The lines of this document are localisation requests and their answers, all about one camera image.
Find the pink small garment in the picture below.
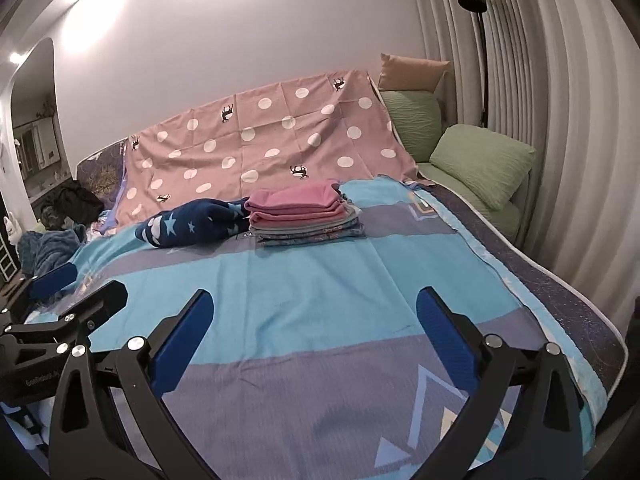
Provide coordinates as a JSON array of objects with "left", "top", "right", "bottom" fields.
[{"left": 244, "top": 180, "right": 342, "bottom": 214}]

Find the black clothing pile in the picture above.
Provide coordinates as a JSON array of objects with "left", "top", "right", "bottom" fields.
[{"left": 40, "top": 180, "right": 104, "bottom": 231}]

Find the stack of folded clothes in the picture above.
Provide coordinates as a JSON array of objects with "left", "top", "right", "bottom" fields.
[{"left": 250, "top": 202, "right": 364, "bottom": 247}]

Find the dark blue fuzzy blanket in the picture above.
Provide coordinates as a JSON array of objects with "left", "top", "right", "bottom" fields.
[{"left": 17, "top": 224, "right": 86, "bottom": 278}]

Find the white shelf rack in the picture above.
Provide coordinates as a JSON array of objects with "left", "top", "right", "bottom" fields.
[{"left": 0, "top": 235, "right": 21, "bottom": 284}]

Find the navy star print garment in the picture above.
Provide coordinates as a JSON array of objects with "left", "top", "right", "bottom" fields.
[{"left": 134, "top": 198, "right": 250, "bottom": 248}]

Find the dark patterned headboard pillow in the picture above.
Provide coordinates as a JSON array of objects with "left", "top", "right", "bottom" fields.
[{"left": 76, "top": 139, "right": 127, "bottom": 209}]

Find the blue grey patterned bedsheet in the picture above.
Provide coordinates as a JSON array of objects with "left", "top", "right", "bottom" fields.
[{"left": 55, "top": 178, "right": 608, "bottom": 479}]

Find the pink polka dot cloth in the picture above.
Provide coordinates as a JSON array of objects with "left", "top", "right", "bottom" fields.
[{"left": 115, "top": 70, "right": 418, "bottom": 228}]

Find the green pillow front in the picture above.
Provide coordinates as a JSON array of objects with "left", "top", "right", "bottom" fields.
[{"left": 430, "top": 124, "right": 536, "bottom": 210}]

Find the green pillow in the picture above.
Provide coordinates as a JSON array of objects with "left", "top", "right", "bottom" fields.
[
  {"left": 430, "top": 124, "right": 536, "bottom": 210},
  {"left": 382, "top": 90, "right": 444, "bottom": 162}
]

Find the green pillow back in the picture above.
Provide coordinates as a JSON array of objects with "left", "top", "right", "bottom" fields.
[{"left": 382, "top": 90, "right": 444, "bottom": 162}]

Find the tan pillow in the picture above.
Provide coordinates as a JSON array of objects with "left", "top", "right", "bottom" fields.
[{"left": 378, "top": 53, "right": 451, "bottom": 93}]

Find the white curtain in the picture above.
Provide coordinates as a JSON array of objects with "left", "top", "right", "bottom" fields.
[{"left": 416, "top": 0, "right": 639, "bottom": 330}]

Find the black floor lamp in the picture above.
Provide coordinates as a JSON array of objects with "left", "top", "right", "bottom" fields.
[{"left": 456, "top": 0, "right": 492, "bottom": 129}]

